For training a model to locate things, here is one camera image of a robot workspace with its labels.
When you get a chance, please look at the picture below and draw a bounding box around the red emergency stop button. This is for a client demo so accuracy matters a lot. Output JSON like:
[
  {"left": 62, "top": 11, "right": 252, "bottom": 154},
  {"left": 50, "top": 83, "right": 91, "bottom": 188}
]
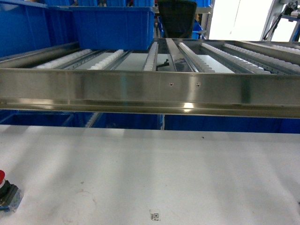
[{"left": 0, "top": 170, "right": 23, "bottom": 212}]

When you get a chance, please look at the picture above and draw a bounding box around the large blue bin on shelf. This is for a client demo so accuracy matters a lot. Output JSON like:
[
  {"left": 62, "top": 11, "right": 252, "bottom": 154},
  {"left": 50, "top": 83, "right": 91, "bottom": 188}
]
[{"left": 69, "top": 6, "right": 155, "bottom": 50}]

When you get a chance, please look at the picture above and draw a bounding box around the stainless steel roller shelf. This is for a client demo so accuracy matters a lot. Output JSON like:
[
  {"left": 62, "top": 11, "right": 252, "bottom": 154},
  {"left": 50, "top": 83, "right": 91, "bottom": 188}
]
[{"left": 0, "top": 38, "right": 300, "bottom": 118}]

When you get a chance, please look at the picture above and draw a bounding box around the black office chair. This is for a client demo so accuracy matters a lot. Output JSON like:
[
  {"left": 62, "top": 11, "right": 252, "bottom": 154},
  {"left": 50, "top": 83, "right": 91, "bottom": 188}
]
[{"left": 157, "top": 0, "right": 197, "bottom": 38}]

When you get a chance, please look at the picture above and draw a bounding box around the QR code sticker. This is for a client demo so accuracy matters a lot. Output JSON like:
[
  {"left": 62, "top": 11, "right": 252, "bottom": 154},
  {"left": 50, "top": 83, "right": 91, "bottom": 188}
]
[{"left": 150, "top": 209, "right": 161, "bottom": 221}]

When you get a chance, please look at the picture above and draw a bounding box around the blue bin far left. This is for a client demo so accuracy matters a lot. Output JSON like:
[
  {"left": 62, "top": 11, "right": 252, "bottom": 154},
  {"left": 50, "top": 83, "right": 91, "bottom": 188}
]
[{"left": 0, "top": 0, "right": 78, "bottom": 57}]

